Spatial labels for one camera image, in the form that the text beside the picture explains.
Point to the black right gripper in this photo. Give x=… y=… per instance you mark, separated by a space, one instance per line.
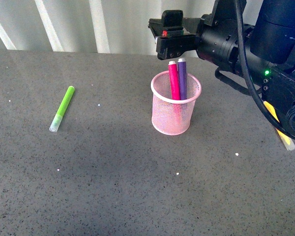
x=213 y=36

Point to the purple marker pen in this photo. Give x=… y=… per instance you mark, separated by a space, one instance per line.
x=182 y=78

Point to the pink marker pen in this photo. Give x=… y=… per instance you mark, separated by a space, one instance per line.
x=172 y=66

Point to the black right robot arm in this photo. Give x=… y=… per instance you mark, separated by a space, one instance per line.
x=256 y=60

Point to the pink mesh pen cup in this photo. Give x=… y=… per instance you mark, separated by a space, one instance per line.
x=172 y=117

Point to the white curtain backdrop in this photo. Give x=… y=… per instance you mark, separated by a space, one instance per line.
x=98 y=26

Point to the yellow marker pen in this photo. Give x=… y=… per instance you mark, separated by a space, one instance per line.
x=287 y=141

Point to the green marker pen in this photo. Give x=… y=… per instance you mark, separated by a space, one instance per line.
x=62 y=109

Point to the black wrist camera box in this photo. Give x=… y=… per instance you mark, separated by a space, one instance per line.
x=171 y=22

